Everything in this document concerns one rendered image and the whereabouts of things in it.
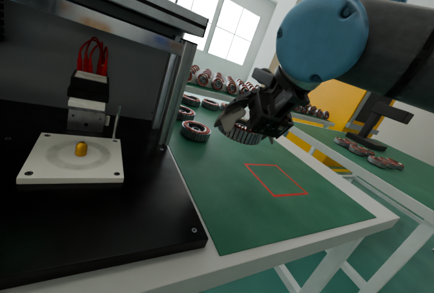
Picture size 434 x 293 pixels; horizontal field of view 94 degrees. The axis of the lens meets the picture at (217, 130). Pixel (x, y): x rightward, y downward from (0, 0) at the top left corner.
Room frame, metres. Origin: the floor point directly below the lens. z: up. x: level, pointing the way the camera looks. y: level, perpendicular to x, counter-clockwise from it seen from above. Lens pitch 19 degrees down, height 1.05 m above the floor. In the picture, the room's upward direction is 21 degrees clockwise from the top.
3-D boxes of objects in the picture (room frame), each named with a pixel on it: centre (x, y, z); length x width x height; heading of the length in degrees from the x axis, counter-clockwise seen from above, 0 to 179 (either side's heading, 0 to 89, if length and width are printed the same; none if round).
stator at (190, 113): (0.84, 0.17, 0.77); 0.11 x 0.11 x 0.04
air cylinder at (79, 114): (0.45, 0.32, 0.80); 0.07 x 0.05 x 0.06; 124
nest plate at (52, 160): (0.33, 0.24, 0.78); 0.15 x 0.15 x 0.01; 34
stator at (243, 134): (0.48, -0.05, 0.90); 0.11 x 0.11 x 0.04
